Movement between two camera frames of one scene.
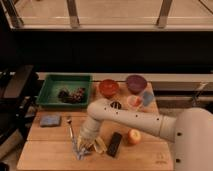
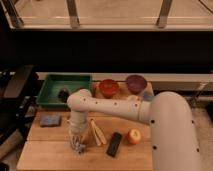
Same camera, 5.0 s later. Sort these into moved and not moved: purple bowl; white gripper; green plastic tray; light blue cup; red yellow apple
Moved: white gripper
Not moved: green plastic tray; light blue cup; red yellow apple; purple bowl
